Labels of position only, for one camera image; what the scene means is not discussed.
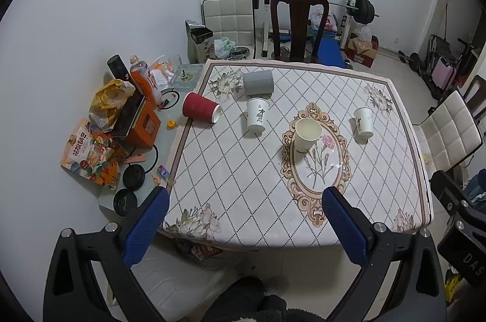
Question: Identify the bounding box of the white paper cup grass print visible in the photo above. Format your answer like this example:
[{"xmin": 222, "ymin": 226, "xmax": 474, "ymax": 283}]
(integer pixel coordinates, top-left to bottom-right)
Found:
[{"xmin": 294, "ymin": 118, "xmax": 322, "ymax": 153}]

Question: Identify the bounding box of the blue denim cloth pile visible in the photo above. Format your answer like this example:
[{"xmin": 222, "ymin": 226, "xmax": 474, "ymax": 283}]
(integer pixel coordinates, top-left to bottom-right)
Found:
[{"xmin": 465, "ymin": 169, "xmax": 486, "ymax": 213}]

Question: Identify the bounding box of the yellow plastic bag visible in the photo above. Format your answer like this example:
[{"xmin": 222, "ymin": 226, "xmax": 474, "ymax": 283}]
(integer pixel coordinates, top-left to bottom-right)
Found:
[{"xmin": 88, "ymin": 79, "xmax": 136, "ymax": 132}]

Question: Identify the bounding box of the grey cup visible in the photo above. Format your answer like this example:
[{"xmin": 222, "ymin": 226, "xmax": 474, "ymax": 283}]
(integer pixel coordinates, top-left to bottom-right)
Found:
[{"xmin": 242, "ymin": 70, "xmax": 274, "ymax": 96}]

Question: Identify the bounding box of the orange box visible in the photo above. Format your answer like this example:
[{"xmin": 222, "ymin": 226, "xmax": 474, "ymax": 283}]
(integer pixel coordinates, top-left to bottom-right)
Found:
[{"xmin": 124, "ymin": 102, "xmax": 161, "ymax": 149}]

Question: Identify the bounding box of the cardboard box on floor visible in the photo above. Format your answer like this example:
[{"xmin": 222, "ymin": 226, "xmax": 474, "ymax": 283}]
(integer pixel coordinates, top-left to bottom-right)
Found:
[{"xmin": 345, "ymin": 35, "xmax": 379, "ymax": 68}]

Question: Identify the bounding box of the pink suitcase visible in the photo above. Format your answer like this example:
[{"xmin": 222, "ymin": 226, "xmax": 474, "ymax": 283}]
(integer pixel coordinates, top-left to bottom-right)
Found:
[{"xmin": 432, "ymin": 57, "xmax": 456, "ymax": 90}]

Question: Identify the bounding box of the black round lid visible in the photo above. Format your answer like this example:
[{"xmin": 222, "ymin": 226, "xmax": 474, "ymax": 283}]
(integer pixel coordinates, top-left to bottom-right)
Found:
[{"xmin": 123, "ymin": 164, "xmax": 146, "ymax": 191}]

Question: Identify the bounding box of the barbell with black plates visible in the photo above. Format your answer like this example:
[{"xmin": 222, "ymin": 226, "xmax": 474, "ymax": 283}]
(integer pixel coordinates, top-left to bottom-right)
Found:
[{"xmin": 253, "ymin": 0, "xmax": 379, "ymax": 24}]

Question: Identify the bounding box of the orange drink bottle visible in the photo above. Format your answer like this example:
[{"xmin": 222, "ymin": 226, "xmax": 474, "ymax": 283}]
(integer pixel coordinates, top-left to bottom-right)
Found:
[{"xmin": 129, "ymin": 55, "xmax": 161, "ymax": 107}]

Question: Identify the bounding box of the white cup with calligraphy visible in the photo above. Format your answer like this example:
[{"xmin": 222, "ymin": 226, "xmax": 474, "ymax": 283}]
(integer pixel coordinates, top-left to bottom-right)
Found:
[{"xmin": 246, "ymin": 98, "xmax": 269, "ymax": 134}]

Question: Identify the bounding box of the blue bench pad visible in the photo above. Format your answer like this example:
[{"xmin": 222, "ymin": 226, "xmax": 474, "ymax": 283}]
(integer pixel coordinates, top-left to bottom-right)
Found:
[{"xmin": 316, "ymin": 38, "xmax": 346, "ymax": 69}]

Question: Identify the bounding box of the far white calligraphy cup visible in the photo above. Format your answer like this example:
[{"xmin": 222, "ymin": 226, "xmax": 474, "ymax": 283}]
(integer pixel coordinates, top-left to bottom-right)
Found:
[{"xmin": 353, "ymin": 106, "xmax": 373, "ymax": 139}]

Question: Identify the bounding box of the white padded chair back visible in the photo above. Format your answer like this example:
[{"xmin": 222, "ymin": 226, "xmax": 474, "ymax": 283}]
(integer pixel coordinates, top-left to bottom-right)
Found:
[{"xmin": 202, "ymin": 0, "xmax": 256, "ymax": 59}]

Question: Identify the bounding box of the white padded chair right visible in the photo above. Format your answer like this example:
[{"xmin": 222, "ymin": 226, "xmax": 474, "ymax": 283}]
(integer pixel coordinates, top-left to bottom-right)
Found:
[{"xmin": 413, "ymin": 91, "xmax": 483, "ymax": 179}]

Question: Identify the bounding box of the colourful snack bag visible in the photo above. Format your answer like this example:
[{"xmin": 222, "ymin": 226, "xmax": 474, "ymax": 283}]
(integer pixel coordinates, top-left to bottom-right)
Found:
[{"xmin": 60, "ymin": 119, "xmax": 129, "ymax": 191}]

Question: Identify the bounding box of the dark wooden chair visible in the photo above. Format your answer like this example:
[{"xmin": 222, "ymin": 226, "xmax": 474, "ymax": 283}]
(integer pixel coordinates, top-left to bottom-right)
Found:
[{"xmin": 270, "ymin": 0, "xmax": 330, "ymax": 64}]

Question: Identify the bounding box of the white padded chair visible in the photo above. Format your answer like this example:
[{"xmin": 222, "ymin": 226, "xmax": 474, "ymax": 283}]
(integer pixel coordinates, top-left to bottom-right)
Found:
[
  {"xmin": 413, "ymin": 91, "xmax": 483, "ymax": 179},
  {"xmin": 202, "ymin": 0, "xmax": 256, "ymax": 59}
]

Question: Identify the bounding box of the floral patterned tablecloth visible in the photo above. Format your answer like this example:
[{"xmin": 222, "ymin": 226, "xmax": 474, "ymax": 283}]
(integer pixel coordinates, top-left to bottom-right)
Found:
[{"xmin": 162, "ymin": 60, "xmax": 434, "ymax": 248}]

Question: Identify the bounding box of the red ribbed paper cup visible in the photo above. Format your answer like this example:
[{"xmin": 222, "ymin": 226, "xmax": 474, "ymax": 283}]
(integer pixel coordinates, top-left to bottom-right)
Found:
[{"xmin": 182, "ymin": 92, "xmax": 222, "ymax": 124}]

